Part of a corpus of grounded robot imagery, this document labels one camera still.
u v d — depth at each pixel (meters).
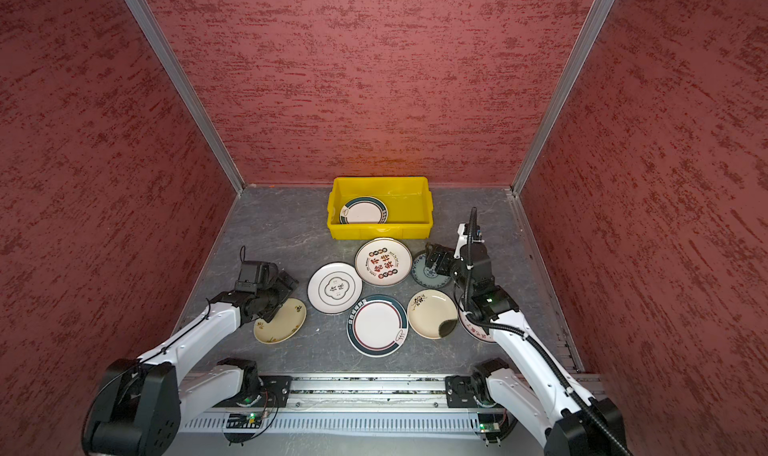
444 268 0.71
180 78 0.87
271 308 0.75
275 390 0.74
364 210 1.10
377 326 0.85
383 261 0.98
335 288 0.92
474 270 0.58
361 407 0.73
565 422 0.39
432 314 0.87
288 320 0.82
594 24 0.77
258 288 0.68
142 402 0.40
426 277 0.95
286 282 0.83
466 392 0.74
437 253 0.71
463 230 0.71
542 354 0.47
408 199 1.17
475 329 0.85
